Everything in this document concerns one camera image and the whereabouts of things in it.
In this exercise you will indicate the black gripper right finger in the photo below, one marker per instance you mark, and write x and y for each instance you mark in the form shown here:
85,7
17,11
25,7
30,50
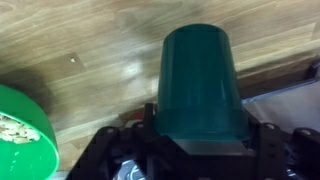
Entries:
273,153

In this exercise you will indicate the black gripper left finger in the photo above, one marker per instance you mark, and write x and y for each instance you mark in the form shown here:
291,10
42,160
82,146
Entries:
150,153

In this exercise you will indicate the dark green plastic cup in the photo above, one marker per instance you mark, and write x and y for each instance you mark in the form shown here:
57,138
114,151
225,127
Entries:
200,83

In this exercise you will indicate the bright green bowl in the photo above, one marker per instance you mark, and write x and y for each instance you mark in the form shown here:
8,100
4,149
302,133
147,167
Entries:
30,160

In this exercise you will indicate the beige food pieces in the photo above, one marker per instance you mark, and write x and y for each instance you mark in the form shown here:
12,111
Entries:
16,130

